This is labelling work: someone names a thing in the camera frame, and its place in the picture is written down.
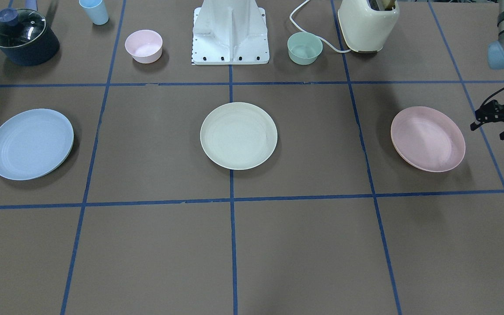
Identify cream toaster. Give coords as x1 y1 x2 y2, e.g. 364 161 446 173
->
337 0 400 54

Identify pink plate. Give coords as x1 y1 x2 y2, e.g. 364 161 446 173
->
390 106 466 173

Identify dark blue pot with lid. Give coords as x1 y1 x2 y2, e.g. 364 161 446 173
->
0 0 60 66

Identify white toaster cable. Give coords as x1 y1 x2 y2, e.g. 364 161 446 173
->
290 0 351 54

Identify light blue cup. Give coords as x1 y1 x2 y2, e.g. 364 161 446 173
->
79 0 109 25

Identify green bowl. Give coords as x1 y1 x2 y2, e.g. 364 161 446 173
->
287 32 323 65

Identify cream plate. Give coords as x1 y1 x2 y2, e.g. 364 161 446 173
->
199 102 278 170

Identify pink bowl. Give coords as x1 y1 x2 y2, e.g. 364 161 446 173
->
124 29 163 64

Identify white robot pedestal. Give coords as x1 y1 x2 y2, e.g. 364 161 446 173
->
191 0 270 65

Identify green plate under blue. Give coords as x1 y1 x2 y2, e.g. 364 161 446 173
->
36 125 74 178

